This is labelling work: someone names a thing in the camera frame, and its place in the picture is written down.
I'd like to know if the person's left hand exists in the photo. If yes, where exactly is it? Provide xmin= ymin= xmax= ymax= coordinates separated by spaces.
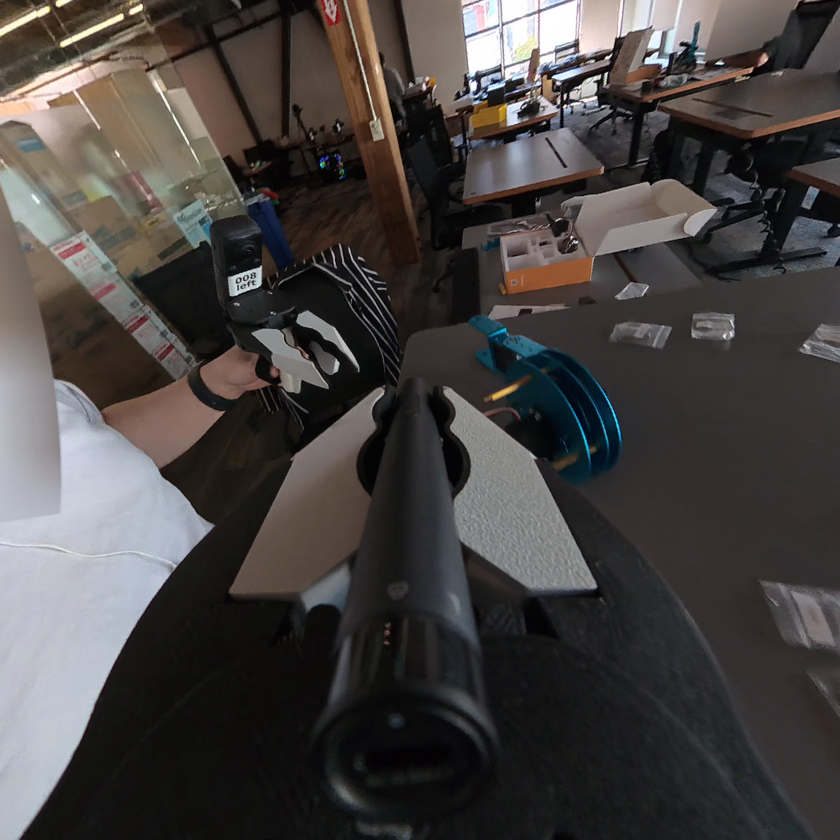
xmin=209 ymin=346 xmax=281 ymax=398

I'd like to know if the black white striped cloth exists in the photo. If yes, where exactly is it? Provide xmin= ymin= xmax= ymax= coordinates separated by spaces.
xmin=259 ymin=244 xmax=401 ymax=427

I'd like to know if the large window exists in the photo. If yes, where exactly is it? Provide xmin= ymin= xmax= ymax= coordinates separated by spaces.
xmin=461 ymin=0 xmax=583 ymax=74

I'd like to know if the wooden pillar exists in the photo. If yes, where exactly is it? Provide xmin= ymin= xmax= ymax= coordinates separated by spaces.
xmin=325 ymin=0 xmax=422 ymax=265

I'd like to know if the blue toy robot arm base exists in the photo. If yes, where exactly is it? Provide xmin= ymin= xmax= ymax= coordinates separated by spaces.
xmin=469 ymin=315 xmax=623 ymax=487

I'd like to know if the black wristband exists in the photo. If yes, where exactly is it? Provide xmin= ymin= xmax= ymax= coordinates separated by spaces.
xmin=187 ymin=361 xmax=237 ymax=411

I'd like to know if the wooden edged desk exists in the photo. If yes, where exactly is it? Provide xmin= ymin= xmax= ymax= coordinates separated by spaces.
xmin=659 ymin=69 xmax=840 ymax=198
xmin=784 ymin=157 xmax=840 ymax=263
xmin=462 ymin=128 xmax=605 ymax=206

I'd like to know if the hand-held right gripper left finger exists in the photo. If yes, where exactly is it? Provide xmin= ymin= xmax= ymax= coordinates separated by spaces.
xmin=228 ymin=387 xmax=395 ymax=618

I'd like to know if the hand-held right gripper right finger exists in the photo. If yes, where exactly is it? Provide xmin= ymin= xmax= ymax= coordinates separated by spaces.
xmin=433 ymin=386 xmax=599 ymax=599

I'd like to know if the black screwdriver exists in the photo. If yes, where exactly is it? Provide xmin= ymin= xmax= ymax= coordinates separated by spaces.
xmin=311 ymin=377 xmax=503 ymax=818

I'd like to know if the open orange white cardboard box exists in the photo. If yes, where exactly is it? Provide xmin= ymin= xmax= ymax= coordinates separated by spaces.
xmin=499 ymin=180 xmax=719 ymax=296

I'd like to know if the glass partition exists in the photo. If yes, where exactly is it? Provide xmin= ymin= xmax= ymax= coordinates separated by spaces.
xmin=0 ymin=66 xmax=247 ymax=277

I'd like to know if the white paper sheet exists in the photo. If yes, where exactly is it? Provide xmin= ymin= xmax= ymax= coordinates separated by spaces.
xmin=489 ymin=303 xmax=570 ymax=321

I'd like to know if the blue bin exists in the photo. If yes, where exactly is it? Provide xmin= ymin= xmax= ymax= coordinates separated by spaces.
xmin=248 ymin=197 xmax=294 ymax=271

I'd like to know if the person in white shirt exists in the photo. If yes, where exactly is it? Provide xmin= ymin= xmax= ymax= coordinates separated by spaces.
xmin=0 ymin=381 xmax=214 ymax=840

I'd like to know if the stack of cardboard boxes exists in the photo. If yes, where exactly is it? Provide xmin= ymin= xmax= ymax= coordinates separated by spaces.
xmin=0 ymin=118 xmax=201 ymax=382

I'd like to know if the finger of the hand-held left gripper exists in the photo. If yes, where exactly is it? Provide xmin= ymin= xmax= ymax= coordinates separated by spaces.
xmin=251 ymin=327 xmax=330 ymax=393
xmin=295 ymin=314 xmax=361 ymax=376

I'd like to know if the person's left forearm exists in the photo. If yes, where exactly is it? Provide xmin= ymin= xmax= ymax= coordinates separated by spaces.
xmin=101 ymin=377 xmax=211 ymax=468

